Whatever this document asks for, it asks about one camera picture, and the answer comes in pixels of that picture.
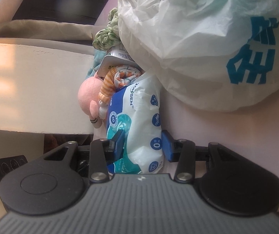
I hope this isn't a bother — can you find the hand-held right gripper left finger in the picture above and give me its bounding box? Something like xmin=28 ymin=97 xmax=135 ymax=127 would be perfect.
xmin=43 ymin=129 xmax=126 ymax=183

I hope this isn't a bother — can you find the white blue wipes packet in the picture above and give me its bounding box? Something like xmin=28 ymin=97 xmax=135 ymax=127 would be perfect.
xmin=105 ymin=74 xmax=165 ymax=175

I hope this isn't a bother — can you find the orange striped towel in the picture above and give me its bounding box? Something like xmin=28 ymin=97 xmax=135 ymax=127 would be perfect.
xmin=98 ymin=65 xmax=143 ymax=105

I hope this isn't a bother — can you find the dark open box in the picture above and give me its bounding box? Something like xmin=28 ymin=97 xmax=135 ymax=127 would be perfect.
xmin=0 ymin=0 xmax=120 ymax=39

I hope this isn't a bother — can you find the teal cloth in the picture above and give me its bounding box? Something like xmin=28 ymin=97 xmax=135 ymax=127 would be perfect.
xmin=87 ymin=49 xmax=108 ymax=78

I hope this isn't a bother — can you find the white card tag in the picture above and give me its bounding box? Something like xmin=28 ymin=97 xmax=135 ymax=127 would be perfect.
xmin=97 ymin=55 xmax=140 ymax=77

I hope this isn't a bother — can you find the white knotted plastic bag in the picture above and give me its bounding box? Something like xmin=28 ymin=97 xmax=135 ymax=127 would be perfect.
xmin=115 ymin=0 xmax=279 ymax=113

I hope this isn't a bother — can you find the green scrunchie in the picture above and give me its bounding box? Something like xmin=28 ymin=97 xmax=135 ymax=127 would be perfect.
xmin=92 ymin=7 xmax=123 ymax=50

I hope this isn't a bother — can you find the white flat paper box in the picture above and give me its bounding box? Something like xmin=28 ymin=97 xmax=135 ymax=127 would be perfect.
xmin=109 ymin=45 xmax=134 ymax=61

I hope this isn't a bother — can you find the black device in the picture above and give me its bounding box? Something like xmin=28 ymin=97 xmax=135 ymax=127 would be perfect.
xmin=0 ymin=155 xmax=29 ymax=188

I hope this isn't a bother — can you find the pink plush toy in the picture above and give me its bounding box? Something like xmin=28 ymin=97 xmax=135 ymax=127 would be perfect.
xmin=78 ymin=74 xmax=111 ymax=128

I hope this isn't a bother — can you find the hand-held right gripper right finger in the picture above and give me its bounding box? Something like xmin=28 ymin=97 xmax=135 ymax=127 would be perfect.
xmin=161 ymin=130 xmax=235 ymax=183

